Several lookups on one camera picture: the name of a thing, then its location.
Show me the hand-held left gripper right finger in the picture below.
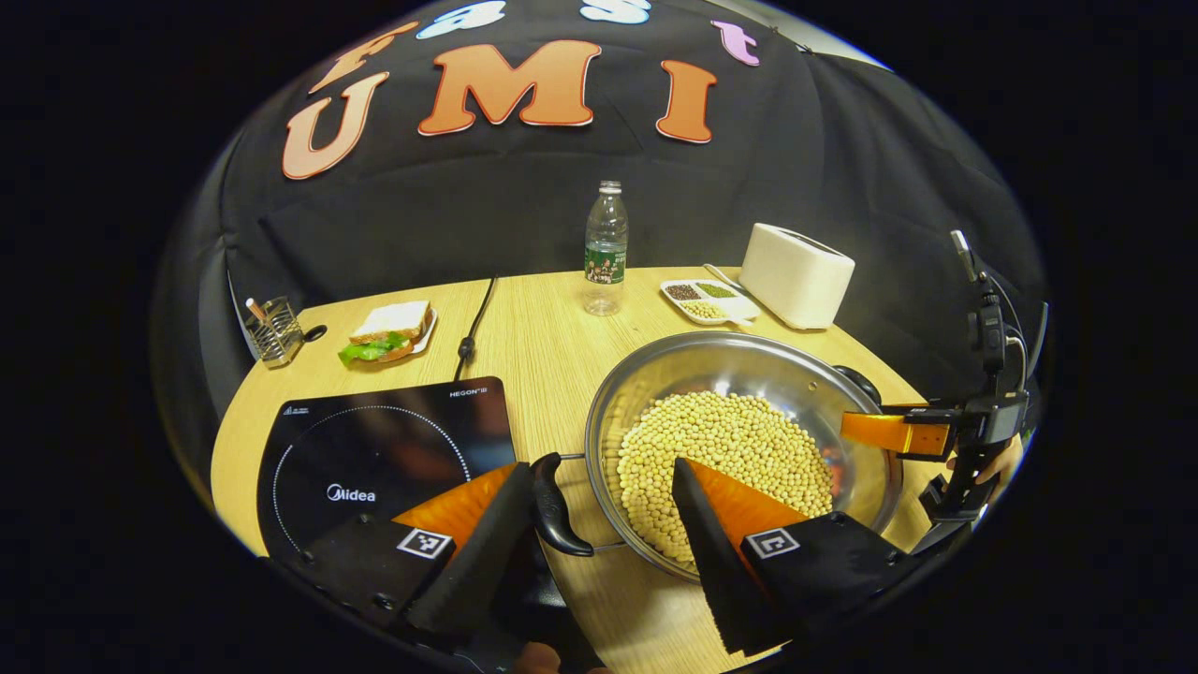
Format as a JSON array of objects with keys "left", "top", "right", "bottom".
[{"left": 671, "top": 457, "right": 937, "bottom": 656}]

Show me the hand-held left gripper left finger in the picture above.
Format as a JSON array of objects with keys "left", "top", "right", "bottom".
[{"left": 281, "top": 462, "right": 539, "bottom": 647}]

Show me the steel pot with soybeans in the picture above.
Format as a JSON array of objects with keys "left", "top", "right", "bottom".
[{"left": 531, "top": 330, "right": 904, "bottom": 586}]

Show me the black induction cooktop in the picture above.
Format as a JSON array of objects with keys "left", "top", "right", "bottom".
[{"left": 256, "top": 376, "right": 518, "bottom": 563}]

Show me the white toaster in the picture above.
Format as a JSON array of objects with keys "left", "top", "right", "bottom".
[{"left": 738, "top": 223, "right": 856, "bottom": 330}]

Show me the white divided dish with beans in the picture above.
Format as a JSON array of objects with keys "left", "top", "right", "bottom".
[{"left": 660, "top": 278, "right": 761, "bottom": 327}]

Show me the sandwich with lettuce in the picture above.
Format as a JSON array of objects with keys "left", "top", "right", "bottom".
[{"left": 339, "top": 300, "right": 433, "bottom": 366}]

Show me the clear plastic water bottle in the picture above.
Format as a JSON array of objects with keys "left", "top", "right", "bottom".
[{"left": 583, "top": 181, "right": 630, "bottom": 317}]

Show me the black power cable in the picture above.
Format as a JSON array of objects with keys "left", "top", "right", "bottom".
[{"left": 453, "top": 274, "right": 499, "bottom": 383}]

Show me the metal wire utensil holder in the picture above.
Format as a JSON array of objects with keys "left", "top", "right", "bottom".
[{"left": 243, "top": 296, "right": 306, "bottom": 369}]

